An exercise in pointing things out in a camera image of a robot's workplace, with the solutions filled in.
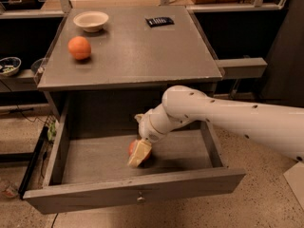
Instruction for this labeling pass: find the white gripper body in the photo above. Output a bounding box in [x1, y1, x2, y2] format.
[138, 109, 165, 143]

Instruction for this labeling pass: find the red apple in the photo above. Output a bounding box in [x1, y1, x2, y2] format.
[127, 139, 152, 163]

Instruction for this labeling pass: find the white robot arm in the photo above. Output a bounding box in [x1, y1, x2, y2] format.
[128, 85, 304, 167]

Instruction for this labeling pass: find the small metal drawer knob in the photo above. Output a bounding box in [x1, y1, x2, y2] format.
[137, 191, 145, 203]

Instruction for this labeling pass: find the open grey top drawer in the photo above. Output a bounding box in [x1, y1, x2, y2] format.
[24, 92, 245, 214]

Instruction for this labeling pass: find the grey cabinet with counter top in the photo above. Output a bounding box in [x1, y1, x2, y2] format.
[36, 5, 223, 121]

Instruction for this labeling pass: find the orange fruit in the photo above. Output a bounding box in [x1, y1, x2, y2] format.
[67, 36, 91, 60]

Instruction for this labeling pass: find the black remote control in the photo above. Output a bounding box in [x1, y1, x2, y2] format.
[145, 17, 174, 28]

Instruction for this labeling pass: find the white paper bowl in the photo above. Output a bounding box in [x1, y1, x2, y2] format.
[73, 11, 109, 32]

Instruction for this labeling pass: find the clear plastic container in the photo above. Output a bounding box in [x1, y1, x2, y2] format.
[30, 58, 48, 78]

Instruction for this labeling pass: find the grey side shelf bar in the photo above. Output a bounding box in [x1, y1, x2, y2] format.
[216, 58, 267, 80]

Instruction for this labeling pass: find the blue patterned bowl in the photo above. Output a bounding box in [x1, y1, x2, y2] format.
[0, 57, 22, 77]

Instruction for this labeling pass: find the black floor rail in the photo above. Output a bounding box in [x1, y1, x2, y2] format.
[18, 126, 48, 199]

